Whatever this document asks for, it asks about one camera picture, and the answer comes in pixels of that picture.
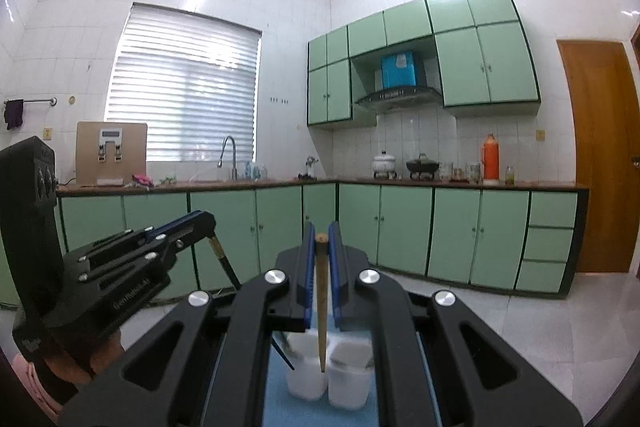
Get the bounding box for black range hood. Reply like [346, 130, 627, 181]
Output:
[354, 86, 443, 112]

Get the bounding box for green lower kitchen cabinets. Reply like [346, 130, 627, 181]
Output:
[55, 179, 590, 303]

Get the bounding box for group of glass jars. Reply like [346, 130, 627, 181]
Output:
[440, 162, 482, 182]

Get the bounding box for gas stove burners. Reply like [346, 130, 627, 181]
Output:
[374, 171, 438, 180]

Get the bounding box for wooden chopstick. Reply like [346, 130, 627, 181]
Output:
[314, 233, 330, 373]

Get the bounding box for white plastic utensil holder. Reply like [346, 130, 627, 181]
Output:
[286, 332, 375, 410]

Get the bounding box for blue table mat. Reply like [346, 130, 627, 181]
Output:
[262, 347, 381, 427]

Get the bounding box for dark blue chopstick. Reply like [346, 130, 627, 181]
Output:
[271, 336, 297, 371]

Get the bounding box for green upper wall cabinets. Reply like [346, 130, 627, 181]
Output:
[306, 0, 542, 128]

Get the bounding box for white window blind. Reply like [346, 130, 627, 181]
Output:
[104, 3, 262, 162]

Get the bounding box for pink rounded object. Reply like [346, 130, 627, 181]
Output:
[12, 352, 66, 413]

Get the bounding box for black chopstick with gold band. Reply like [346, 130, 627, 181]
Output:
[209, 234, 242, 286]

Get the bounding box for white lidded pot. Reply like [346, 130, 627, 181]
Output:
[371, 151, 399, 172]

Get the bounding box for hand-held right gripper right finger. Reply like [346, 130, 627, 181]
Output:
[327, 221, 583, 427]

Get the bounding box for wooden door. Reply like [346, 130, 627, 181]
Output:
[556, 39, 640, 275]

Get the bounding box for black wok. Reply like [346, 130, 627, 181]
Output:
[406, 153, 441, 174]

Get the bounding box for orange thermos flask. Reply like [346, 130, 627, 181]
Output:
[481, 133, 500, 185]

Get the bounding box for brown water dispenser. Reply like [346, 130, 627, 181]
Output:
[76, 122, 148, 186]

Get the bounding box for dark purple cloth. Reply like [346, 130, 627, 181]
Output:
[4, 99, 25, 130]

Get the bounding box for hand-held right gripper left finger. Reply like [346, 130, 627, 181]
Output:
[60, 221, 317, 427]

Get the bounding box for blue box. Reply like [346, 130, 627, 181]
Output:
[381, 51, 418, 90]

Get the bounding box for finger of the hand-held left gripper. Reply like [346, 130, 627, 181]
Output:
[80, 214, 217, 283]
[75, 210, 208, 265]

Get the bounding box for metal kitchen faucet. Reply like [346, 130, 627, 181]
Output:
[217, 136, 238, 181]

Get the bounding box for person's left hand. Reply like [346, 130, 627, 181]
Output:
[47, 332, 126, 380]

